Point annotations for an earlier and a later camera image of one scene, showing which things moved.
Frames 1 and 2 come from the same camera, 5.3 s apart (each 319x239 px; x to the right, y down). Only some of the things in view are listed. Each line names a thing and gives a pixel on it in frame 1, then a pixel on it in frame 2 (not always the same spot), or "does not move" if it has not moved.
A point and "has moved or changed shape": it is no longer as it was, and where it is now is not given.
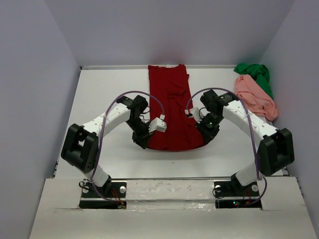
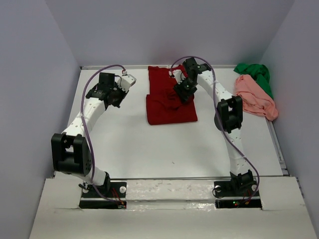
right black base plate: (225, 188) does not move
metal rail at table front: (258, 179) does not move
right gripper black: (208, 135) → (178, 88)
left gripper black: (141, 140) → (123, 95)
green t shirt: (259, 73) does not move
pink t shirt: (256, 100) does not move
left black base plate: (110, 189) does not move
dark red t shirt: (171, 84) has moved or changed shape
